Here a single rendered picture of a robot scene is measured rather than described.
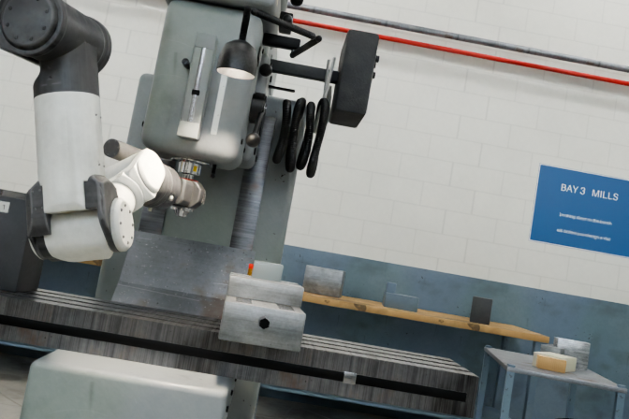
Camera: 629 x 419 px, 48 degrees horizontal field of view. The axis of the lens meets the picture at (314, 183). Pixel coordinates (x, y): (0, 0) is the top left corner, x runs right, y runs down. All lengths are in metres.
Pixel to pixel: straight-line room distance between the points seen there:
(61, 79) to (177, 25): 0.50
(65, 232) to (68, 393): 0.37
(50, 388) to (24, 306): 0.21
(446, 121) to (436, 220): 0.83
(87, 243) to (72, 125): 0.17
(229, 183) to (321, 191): 3.87
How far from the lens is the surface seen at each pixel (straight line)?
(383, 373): 1.42
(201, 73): 1.42
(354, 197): 5.75
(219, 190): 1.88
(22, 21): 1.03
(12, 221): 1.56
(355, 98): 1.75
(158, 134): 1.44
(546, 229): 6.12
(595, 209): 6.30
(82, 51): 1.06
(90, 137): 1.03
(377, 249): 5.76
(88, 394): 1.31
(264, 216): 1.87
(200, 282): 1.82
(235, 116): 1.44
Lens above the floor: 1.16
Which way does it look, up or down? 6 degrees up
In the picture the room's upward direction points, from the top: 10 degrees clockwise
